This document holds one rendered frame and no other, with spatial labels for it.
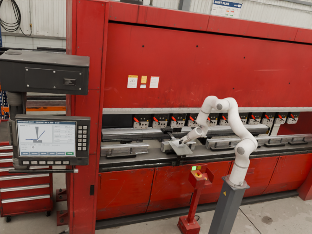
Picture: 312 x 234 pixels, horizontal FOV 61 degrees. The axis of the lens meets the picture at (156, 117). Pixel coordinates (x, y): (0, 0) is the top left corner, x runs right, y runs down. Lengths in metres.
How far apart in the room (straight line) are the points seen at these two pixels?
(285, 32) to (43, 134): 2.47
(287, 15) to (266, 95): 6.10
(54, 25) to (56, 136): 4.80
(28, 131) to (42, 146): 0.14
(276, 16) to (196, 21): 6.51
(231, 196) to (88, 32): 1.77
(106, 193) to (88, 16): 1.71
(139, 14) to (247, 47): 1.17
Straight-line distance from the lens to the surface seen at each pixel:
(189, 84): 2.64
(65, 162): 1.94
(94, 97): 2.18
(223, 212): 2.62
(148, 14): 2.32
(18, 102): 1.90
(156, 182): 2.95
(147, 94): 2.51
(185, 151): 2.74
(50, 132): 1.83
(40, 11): 6.42
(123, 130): 2.98
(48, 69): 1.70
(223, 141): 3.21
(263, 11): 8.56
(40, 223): 3.33
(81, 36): 2.04
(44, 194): 3.11
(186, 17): 2.45
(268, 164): 3.72
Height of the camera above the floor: 2.37
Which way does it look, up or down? 24 degrees down
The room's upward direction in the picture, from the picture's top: 9 degrees clockwise
